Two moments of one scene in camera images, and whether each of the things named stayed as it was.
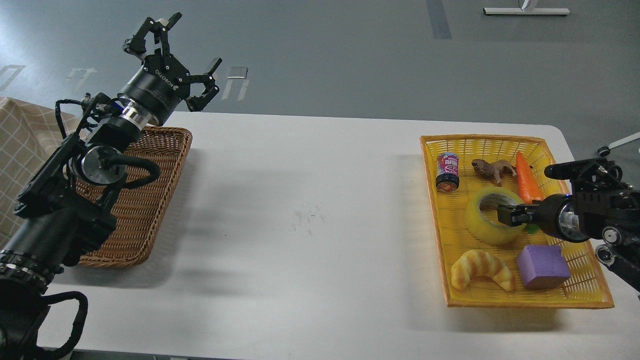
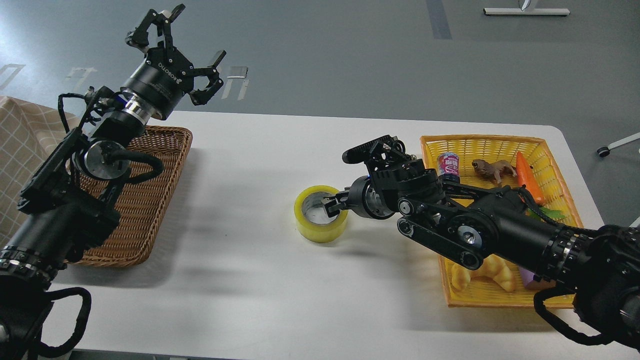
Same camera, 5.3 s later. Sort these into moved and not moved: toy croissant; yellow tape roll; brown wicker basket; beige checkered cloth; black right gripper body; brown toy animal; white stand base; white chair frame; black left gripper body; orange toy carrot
Moved: black right gripper body; yellow tape roll
Not moved: brown wicker basket; brown toy animal; orange toy carrot; white stand base; black left gripper body; beige checkered cloth; white chair frame; toy croissant
